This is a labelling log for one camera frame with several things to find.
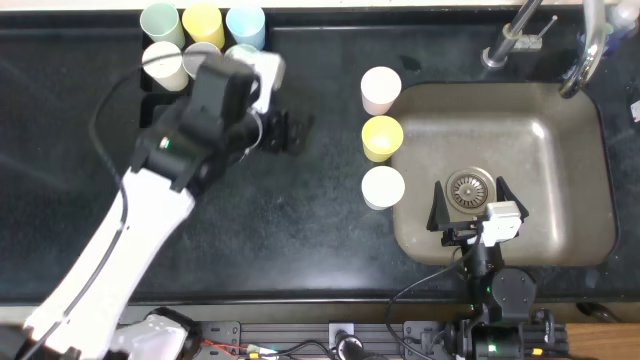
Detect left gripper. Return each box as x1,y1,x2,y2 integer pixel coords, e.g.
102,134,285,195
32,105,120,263
259,110,315,155

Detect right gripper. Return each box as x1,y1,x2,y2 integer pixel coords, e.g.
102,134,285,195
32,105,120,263
426,175,530,249

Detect yellow cup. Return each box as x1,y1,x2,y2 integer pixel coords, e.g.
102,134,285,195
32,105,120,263
181,2,226,50
361,115,405,163

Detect white cup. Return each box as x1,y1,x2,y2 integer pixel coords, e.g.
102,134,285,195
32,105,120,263
360,165,406,211
141,40,190,93

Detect pink cup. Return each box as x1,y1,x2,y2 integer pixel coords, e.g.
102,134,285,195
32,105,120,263
360,65,403,117

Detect steel sink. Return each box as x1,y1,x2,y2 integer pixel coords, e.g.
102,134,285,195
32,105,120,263
389,81,620,268

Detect green cup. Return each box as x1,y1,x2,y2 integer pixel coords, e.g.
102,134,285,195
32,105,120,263
223,43,261,61
139,2,186,50

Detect blue cup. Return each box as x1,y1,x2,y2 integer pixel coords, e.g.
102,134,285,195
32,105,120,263
225,4,267,51

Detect grey cup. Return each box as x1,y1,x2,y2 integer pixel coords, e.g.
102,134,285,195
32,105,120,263
181,41,222,80

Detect black tray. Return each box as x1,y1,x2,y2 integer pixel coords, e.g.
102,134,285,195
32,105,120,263
138,4,271,130

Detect steel tap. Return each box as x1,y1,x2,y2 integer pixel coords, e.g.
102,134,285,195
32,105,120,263
480,0,609,100

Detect blue soap bottle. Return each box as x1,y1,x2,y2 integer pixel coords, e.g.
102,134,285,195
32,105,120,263
602,0,640,56

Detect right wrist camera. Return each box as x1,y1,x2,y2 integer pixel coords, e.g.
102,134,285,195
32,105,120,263
480,201,524,248

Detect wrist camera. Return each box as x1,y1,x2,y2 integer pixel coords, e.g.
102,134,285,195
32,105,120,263
234,49,287,116
480,201,524,248

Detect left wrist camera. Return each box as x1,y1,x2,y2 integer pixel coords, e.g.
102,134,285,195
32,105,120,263
234,49,287,116

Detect mounting rail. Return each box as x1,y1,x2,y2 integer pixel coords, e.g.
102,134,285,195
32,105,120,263
194,319,571,360

